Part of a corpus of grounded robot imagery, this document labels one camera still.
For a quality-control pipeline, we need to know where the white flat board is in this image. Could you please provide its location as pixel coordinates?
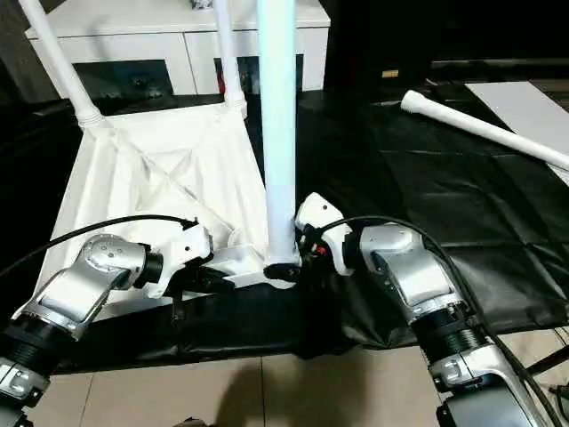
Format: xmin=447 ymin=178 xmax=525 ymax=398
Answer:
xmin=463 ymin=79 xmax=569 ymax=189

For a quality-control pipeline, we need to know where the black tripod leg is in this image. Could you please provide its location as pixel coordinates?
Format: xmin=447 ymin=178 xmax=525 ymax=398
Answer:
xmin=524 ymin=349 xmax=569 ymax=375

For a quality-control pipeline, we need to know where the white plastic table leg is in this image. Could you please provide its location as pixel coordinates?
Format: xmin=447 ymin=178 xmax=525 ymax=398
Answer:
xmin=20 ymin=0 xmax=102 ymax=129
xmin=399 ymin=89 xmax=569 ymax=173
xmin=212 ymin=0 xmax=249 ymax=116
xmin=255 ymin=0 xmax=300 ymax=269

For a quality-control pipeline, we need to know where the black work mat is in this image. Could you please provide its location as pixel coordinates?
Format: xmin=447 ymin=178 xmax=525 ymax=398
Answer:
xmin=0 ymin=84 xmax=569 ymax=375

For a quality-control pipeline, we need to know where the white plastic table top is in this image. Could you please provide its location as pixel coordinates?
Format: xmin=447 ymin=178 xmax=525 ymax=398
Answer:
xmin=42 ymin=101 xmax=304 ymax=322

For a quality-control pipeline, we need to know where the grey curtain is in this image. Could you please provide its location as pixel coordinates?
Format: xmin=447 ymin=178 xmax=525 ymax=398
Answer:
xmin=0 ymin=0 xmax=33 ymax=104

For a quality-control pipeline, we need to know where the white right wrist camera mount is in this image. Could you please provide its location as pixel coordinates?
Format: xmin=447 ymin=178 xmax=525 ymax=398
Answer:
xmin=294 ymin=191 xmax=356 ymax=278

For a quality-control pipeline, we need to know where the white cabinet with glass doors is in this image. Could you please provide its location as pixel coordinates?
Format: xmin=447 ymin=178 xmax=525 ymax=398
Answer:
xmin=25 ymin=0 xmax=333 ymax=98

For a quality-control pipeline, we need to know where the black left wrist camera cable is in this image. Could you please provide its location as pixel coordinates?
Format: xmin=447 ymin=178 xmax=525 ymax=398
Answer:
xmin=0 ymin=214 xmax=200 ymax=278

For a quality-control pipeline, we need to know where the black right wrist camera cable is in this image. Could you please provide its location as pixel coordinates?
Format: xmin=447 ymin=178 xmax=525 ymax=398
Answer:
xmin=318 ymin=215 xmax=562 ymax=427

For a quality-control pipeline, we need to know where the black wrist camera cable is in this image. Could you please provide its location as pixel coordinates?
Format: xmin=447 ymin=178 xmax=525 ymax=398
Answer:
xmin=318 ymin=215 xmax=562 ymax=427
xmin=0 ymin=214 xmax=200 ymax=278

